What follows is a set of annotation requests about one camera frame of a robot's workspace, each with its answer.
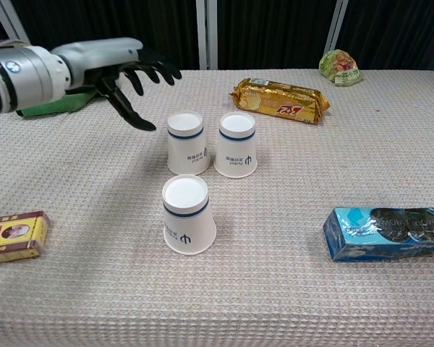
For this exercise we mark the green crumpled snack bag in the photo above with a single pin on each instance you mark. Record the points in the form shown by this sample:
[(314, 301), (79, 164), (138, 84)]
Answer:
[(340, 67)]

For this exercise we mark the silver aluminium frame post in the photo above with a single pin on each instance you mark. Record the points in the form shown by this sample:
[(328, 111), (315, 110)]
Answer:
[(334, 25), (11, 20), (206, 34)]

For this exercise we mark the white paper cup blue stripe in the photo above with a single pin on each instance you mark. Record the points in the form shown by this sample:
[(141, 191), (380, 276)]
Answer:
[(188, 152), (237, 153), (188, 224)]

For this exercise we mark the yellow red small carton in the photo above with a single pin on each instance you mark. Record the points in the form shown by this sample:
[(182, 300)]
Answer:
[(14, 236)]

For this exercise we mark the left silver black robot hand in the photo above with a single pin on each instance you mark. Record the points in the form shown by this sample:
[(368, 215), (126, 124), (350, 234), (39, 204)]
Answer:
[(101, 59)]

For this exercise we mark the gold biscuit package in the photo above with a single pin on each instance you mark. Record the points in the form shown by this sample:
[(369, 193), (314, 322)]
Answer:
[(278, 99)]

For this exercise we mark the beige woven tablecloth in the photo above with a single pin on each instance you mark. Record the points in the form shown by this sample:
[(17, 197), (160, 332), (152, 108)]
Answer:
[(257, 289)]

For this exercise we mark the blue cookie box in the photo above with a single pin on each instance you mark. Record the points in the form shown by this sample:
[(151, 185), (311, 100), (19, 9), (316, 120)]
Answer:
[(383, 233)]

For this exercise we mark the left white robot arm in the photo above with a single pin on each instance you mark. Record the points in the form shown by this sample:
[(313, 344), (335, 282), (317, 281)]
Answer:
[(25, 79)]

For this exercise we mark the grey green folded cloth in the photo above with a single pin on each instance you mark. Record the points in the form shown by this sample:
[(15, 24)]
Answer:
[(47, 107)]

